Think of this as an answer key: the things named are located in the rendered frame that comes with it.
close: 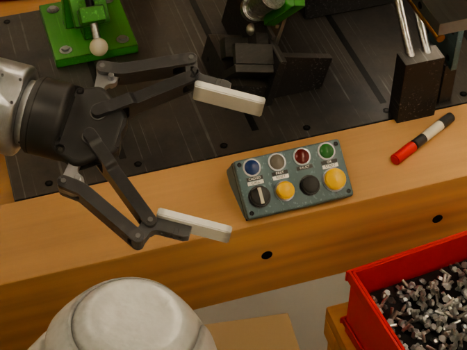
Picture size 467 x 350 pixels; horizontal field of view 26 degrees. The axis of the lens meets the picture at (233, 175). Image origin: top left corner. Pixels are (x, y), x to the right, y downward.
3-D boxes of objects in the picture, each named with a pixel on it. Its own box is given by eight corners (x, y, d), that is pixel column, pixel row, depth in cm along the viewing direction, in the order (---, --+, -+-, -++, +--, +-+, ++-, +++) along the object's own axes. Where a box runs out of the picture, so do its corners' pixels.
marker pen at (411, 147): (445, 118, 147) (447, 110, 146) (454, 123, 147) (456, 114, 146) (388, 161, 141) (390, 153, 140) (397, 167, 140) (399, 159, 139)
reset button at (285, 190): (295, 197, 133) (297, 196, 132) (278, 201, 133) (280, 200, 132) (290, 180, 134) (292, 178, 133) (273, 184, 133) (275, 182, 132)
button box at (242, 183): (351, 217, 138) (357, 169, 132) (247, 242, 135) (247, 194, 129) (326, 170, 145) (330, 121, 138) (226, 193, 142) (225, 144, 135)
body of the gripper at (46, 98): (10, 135, 91) (109, 161, 91) (39, 55, 94) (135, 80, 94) (19, 167, 98) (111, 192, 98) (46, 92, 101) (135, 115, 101)
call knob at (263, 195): (271, 204, 133) (273, 202, 132) (252, 208, 132) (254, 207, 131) (266, 185, 133) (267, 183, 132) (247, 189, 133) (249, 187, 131)
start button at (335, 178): (347, 187, 135) (349, 186, 134) (326, 192, 134) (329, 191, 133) (341, 167, 135) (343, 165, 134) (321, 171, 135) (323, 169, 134)
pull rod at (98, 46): (110, 57, 152) (107, 27, 148) (92, 61, 152) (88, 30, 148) (103, 36, 156) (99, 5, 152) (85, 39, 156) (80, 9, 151)
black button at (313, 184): (320, 192, 134) (322, 190, 133) (303, 196, 134) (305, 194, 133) (315, 174, 135) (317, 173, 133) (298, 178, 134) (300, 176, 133)
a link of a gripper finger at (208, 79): (178, 85, 100) (185, 60, 101) (227, 98, 100) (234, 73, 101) (178, 78, 98) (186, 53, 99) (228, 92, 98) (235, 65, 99)
